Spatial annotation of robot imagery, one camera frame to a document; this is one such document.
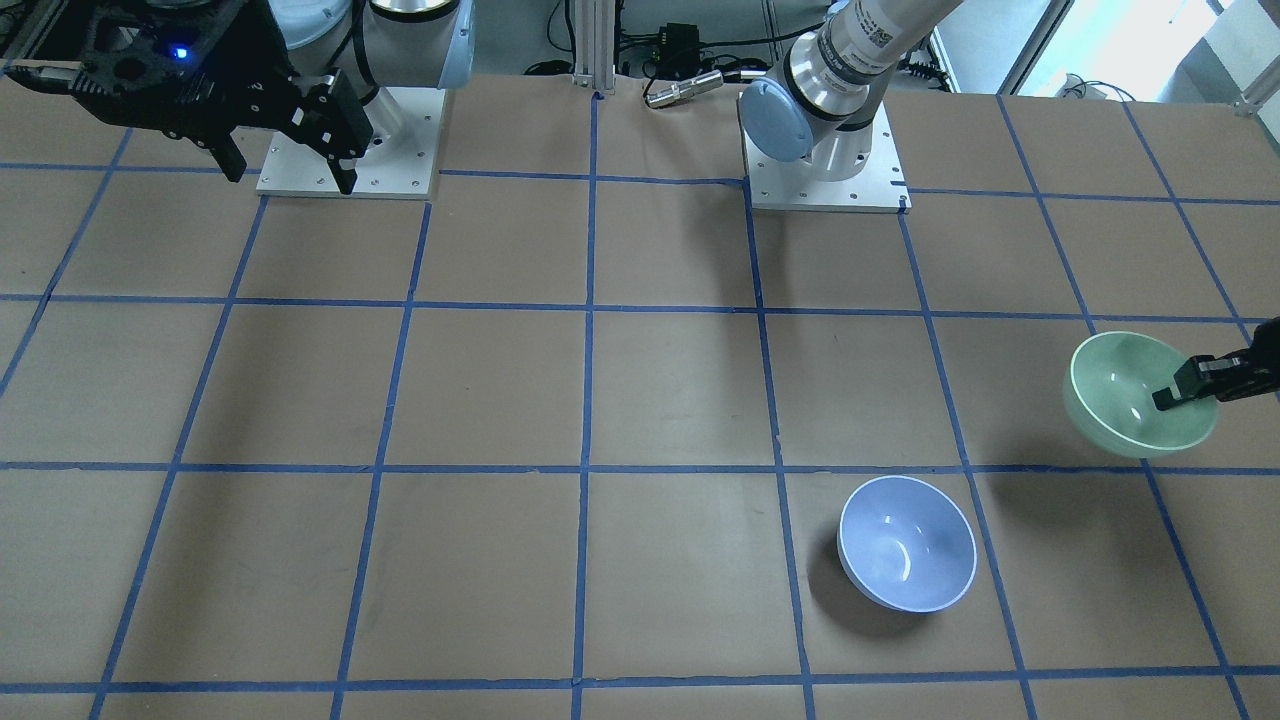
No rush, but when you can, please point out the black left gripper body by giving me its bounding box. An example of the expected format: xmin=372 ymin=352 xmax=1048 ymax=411
xmin=1240 ymin=318 xmax=1279 ymax=398

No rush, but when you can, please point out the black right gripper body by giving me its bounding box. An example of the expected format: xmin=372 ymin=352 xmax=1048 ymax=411
xmin=4 ymin=1 xmax=372 ymax=159

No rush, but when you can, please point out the green bowl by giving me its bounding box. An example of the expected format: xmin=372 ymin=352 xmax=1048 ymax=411
xmin=1062 ymin=331 xmax=1220 ymax=459

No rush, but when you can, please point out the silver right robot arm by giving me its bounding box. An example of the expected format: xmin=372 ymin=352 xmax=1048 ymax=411
xmin=4 ymin=1 xmax=475 ymax=200

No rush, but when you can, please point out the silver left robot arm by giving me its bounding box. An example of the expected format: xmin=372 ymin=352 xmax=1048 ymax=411
xmin=739 ymin=1 xmax=1277 ymax=411

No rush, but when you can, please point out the blue bowl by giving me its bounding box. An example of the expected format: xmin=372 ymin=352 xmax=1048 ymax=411
xmin=835 ymin=475 xmax=978 ymax=614

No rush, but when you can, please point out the black power adapter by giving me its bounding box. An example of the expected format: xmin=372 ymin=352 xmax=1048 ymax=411
xmin=654 ymin=22 xmax=701 ymax=79

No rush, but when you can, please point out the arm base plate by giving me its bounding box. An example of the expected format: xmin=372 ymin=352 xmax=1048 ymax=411
xmin=256 ymin=87 xmax=447 ymax=200
xmin=742 ymin=104 xmax=911 ymax=214

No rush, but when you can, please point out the aluminium frame post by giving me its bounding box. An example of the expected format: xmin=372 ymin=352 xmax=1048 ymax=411
xmin=570 ymin=1 xmax=617 ymax=97

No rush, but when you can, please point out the silver cable connector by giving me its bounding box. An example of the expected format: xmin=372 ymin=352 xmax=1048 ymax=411
xmin=643 ymin=70 xmax=724 ymax=110

